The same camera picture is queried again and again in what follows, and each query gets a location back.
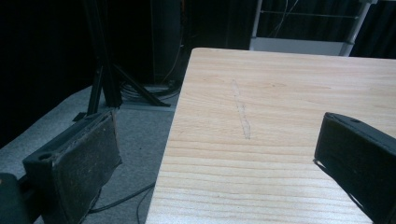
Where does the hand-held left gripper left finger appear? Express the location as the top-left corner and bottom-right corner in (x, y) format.
(21, 108), (123, 224)

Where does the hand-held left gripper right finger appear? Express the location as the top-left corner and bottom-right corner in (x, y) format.
(313, 111), (396, 224)

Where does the black metal tripod stand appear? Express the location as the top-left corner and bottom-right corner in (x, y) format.
(72, 0), (172, 123)

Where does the dark curtain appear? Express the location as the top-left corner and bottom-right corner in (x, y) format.
(0, 0), (97, 149)

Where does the black floor cable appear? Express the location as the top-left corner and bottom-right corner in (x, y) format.
(88, 182), (156, 215)

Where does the bundle of cables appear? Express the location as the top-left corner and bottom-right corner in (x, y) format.
(120, 78), (182, 102)

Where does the white metal frame rack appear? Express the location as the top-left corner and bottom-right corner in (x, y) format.
(248, 0), (379, 57)

